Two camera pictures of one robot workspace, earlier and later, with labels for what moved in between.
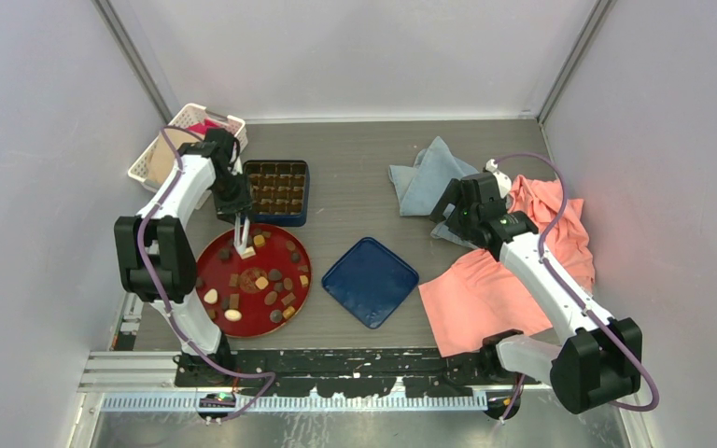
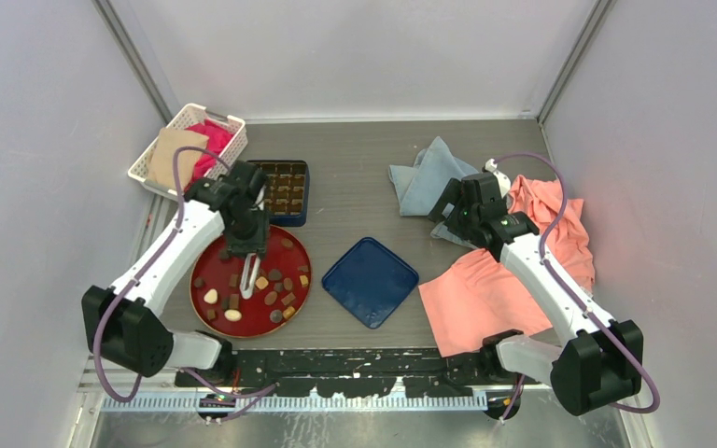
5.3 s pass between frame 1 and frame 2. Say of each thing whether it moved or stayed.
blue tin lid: stayed
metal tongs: moved
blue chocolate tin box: stayed
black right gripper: stayed
